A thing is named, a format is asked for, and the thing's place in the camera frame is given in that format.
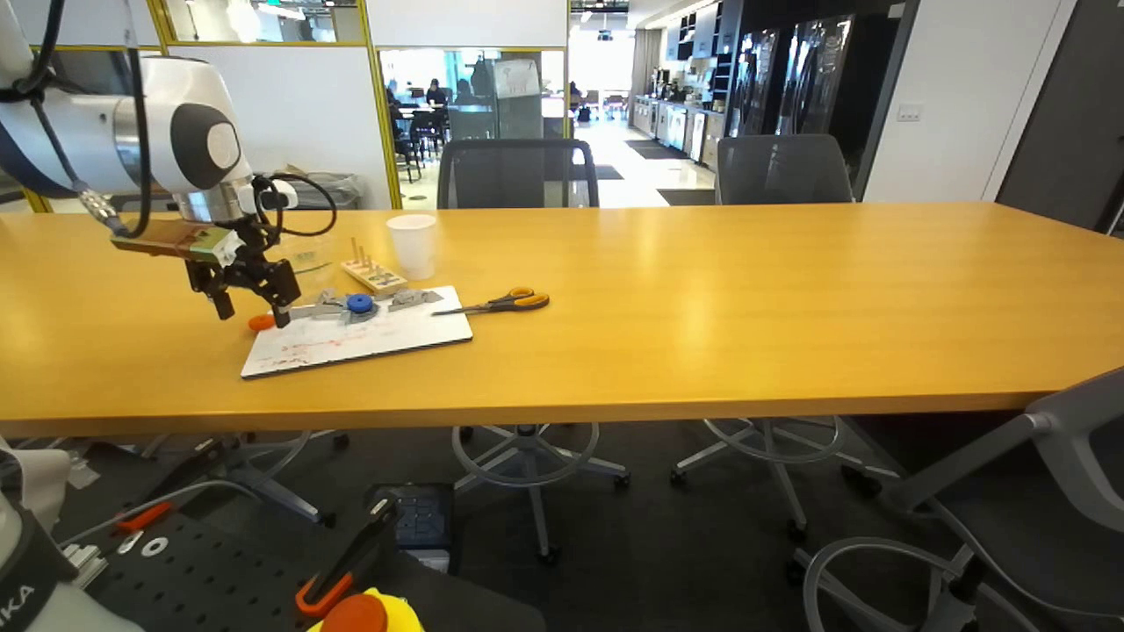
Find grey mesh office chair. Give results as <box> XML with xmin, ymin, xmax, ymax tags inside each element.
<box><xmin>438</xmin><ymin>136</ymin><xmax>628</xmax><ymax>561</ymax></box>

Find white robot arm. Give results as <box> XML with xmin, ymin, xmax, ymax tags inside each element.
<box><xmin>0</xmin><ymin>0</ymin><xmax>303</xmax><ymax>325</ymax></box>

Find orange grey scissors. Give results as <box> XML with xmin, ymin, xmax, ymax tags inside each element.
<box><xmin>434</xmin><ymin>286</ymin><xmax>553</xmax><ymax>314</ymax></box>

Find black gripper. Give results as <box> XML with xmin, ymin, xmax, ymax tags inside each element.
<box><xmin>185</xmin><ymin>227</ymin><xmax>303</xmax><ymax>325</ymax></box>

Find wooden number puzzle board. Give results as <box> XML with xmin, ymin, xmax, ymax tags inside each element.
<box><xmin>340</xmin><ymin>258</ymin><xmax>408</xmax><ymax>293</ymax></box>

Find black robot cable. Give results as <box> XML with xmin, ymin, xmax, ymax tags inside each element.
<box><xmin>251</xmin><ymin>168</ymin><xmax>340</xmax><ymax>243</ymax></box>

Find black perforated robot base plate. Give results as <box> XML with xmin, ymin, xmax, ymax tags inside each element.
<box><xmin>89</xmin><ymin>513</ymin><xmax>547</xmax><ymax>632</ymax></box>

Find wrist camera mount block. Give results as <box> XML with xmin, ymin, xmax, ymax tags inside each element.
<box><xmin>115</xmin><ymin>221</ymin><xmax>240</xmax><ymax>263</ymax></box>

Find yellow red emergency stop button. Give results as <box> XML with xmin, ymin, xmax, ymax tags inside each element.
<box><xmin>310</xmin><ymin>589</ymin><xmax>425</xmax><ymax>632</ymax></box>

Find black orange clamp tool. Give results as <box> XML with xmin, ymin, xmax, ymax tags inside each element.
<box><xmin>293</xmin><ymin>498</ymin><xmax>399</xmax><ymax>622</ymax></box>

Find light grey office chair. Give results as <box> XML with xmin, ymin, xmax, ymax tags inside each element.
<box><xmin>800</xmin><ymin>367</ymin><xmax>1124</xmax><ymax>632</ymax></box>

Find white paper cup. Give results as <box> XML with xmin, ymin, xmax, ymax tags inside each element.
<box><xmin>387</xmin><ymin>213</ymin><xmax>435</xmax><ymax>280</ymax></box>

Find crumpled grey tape piece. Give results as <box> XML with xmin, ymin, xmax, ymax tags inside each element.
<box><xmin>390</xmin><ymin>286</ymin><xmax>442</xmax><ymax>309</ymax></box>

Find dark grey office chair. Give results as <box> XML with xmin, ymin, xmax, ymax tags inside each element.
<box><xmin>670</xmin><ymin>134</ymin><xmax>855</xmax><ymax>540</ymax></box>

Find white whiteboard sheet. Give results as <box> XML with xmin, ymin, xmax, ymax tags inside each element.
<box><xmin>243</xmin><ymin>286</ymin><xmax>473</xmax><ymax>378</ymax></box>

